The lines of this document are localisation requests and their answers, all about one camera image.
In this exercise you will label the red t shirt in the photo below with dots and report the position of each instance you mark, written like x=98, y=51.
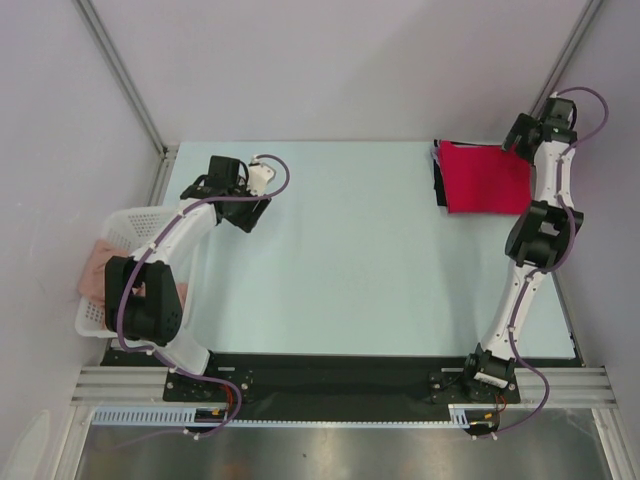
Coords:
x=512, y=179

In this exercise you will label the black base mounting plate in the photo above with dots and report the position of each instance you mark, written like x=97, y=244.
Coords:
x=345, y=389

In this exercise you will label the aluminium rail front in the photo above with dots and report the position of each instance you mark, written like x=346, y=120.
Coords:
x=148, y=386

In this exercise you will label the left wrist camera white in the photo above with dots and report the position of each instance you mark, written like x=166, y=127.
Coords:
x=260, y=176

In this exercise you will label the white plastic laundry basket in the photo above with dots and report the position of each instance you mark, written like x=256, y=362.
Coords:
x=130, y=220

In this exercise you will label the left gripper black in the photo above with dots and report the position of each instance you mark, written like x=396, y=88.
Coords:
x=248, y=219

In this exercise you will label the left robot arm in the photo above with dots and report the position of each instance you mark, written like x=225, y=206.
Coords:
x=185, y=353

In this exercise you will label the white slotted cable duct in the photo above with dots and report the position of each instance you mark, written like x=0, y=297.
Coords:
x=193, y=417

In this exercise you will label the right aluminium frame post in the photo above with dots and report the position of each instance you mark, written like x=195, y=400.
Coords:
x=576, y=38

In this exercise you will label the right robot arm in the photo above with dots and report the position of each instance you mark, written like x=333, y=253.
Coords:
x=537, y=244

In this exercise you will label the folded purple t shirt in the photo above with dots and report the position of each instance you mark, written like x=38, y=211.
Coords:
x=434, y=153

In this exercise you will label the left aluminium frame post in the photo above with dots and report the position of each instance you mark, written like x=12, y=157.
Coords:
x=106, y=46

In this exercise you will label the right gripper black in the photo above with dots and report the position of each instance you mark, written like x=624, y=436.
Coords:
x=524, y=124

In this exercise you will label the aluminium frame post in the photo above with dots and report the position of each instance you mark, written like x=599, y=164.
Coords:
x=106, y=46
x=576, y=38

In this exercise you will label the pink t shirt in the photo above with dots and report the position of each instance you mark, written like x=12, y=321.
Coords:
x=92, y=281

